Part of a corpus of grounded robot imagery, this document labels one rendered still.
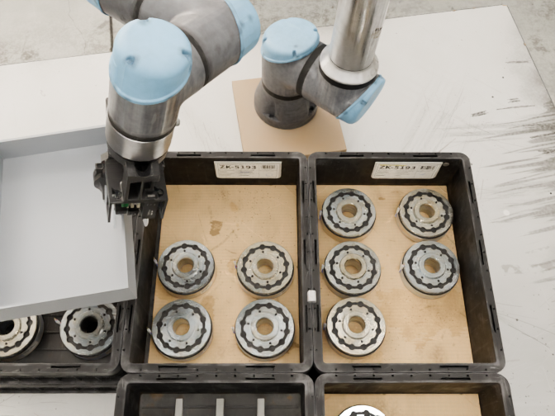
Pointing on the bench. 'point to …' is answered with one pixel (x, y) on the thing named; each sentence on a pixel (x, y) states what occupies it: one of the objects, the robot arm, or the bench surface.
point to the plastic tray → (59, 227)
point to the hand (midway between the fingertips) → (125, 205)
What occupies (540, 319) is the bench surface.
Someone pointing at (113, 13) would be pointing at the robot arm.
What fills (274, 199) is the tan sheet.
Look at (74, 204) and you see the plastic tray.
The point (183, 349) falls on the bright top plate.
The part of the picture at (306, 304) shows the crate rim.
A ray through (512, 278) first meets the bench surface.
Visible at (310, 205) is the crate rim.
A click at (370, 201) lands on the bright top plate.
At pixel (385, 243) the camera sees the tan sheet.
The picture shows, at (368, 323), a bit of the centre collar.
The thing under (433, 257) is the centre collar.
